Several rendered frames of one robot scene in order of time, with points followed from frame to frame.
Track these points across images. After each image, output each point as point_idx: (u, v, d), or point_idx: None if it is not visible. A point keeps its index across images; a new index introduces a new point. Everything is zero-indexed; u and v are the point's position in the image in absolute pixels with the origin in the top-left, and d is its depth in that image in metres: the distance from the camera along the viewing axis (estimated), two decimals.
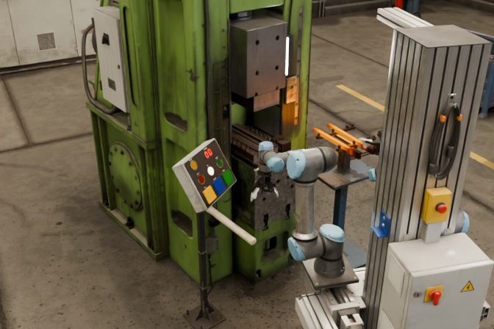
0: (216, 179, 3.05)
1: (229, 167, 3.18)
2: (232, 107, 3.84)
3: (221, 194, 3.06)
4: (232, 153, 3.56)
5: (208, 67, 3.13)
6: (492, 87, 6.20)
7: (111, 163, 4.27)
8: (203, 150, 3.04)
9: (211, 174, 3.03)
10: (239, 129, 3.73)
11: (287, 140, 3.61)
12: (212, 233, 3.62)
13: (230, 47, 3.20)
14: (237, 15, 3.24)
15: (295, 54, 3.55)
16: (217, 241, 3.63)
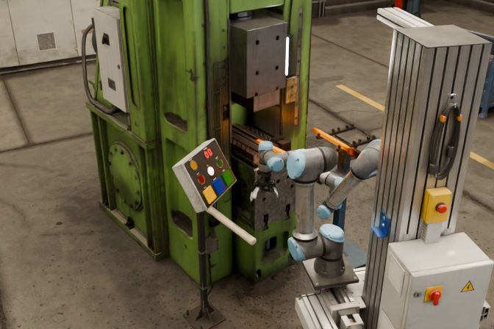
0: (216, 179, 3.05)
1: (229, 167, 3.18)
2: (232, 107, 3.84)
3: (221, 194, 3.06)
4: (232, 153, 3.56)
5: (208, 67, 3.13)
6: (492, 87, 6.20)
7: (111, 163, 4.27)
8: (203, 150, 3.04)
9: (211, 174, 3.03)
10: (239, 129, 3.73)
11: (287, 140, 3.61)
12: (212, 233, 3.62)
13: (230, 47, 3.20)
14: (237, 15, 3.24)
15: (295, 54, 3.55)
16: (217, 241, 3.63)
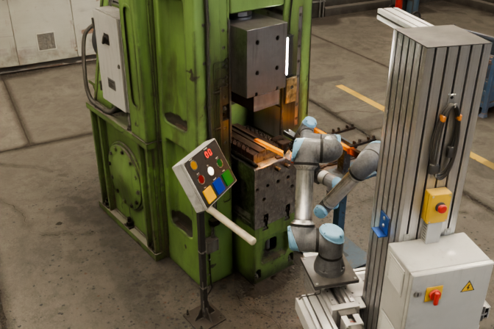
0: (216, 179, 3.05)
1: (229, 167, 3.18)
2: (232, 107, 3.84)
3: (221, 194, 3.06)
4: (232, 153, 3.56)
5: (208, 67, 3.13)
6: (492, 87, 6.20)
7: (111, 163, 4.27)
8: (203, 150, 3.04)
9: (211, 174, 3.03)
10: (239, 129, 3.73)
11: (287, 140, 3.61)
12: (212, 233, 3.62)
13: (230, 47, 3.20)
14: (237, 15, 3.24)
15: (295, 54, 3.55)
16: (217, 241, 3.63)
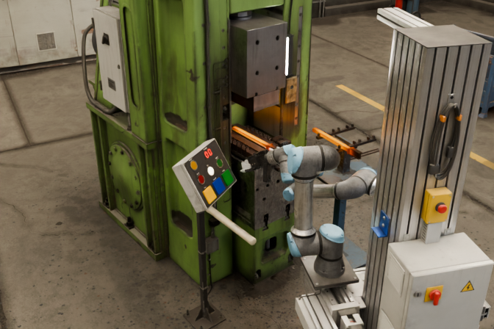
0: (216, 179, 3.05)
1: (229, 167, 3.18)
2: (232, 107, 3.84)
3: (221, 194, 3.06)
4: (232, 153, 3.56)
5: (208, 67, 3.13)
6: (492, 87, 6.20)
7: (111, 163, 4.27)
8: (203, 150, 3.04)
9: (211, 174, 3.03)
10: None
11: (287, 140, 3.61)
12: (212, 233, 3.62)
13: (230, 47, 3.20)
14: (237, 15, 3.24)
15: (295, 54, 3.55)
16: (217, 241, 3.63)
